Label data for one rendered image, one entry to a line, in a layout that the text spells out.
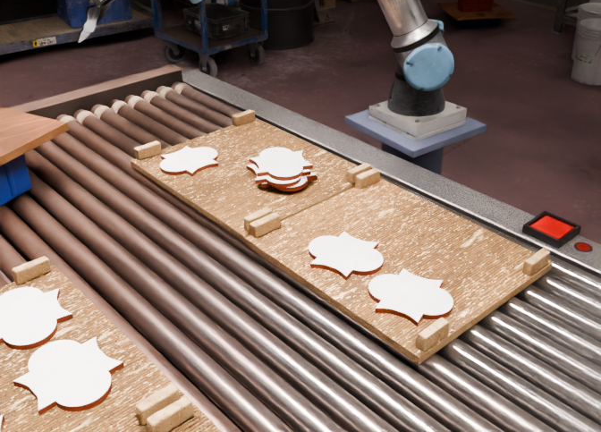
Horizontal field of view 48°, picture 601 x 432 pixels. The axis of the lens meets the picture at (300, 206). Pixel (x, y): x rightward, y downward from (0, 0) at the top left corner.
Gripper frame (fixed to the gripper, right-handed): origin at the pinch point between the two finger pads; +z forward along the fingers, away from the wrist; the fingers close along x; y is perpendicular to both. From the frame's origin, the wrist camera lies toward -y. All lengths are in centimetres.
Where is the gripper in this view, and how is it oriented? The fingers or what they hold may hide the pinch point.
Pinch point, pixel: (54, 14)
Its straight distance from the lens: 162.9
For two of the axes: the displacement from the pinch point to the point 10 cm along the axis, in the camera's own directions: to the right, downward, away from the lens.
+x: 4.7, 6.6, 5.8
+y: 4.3, 4.1, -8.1
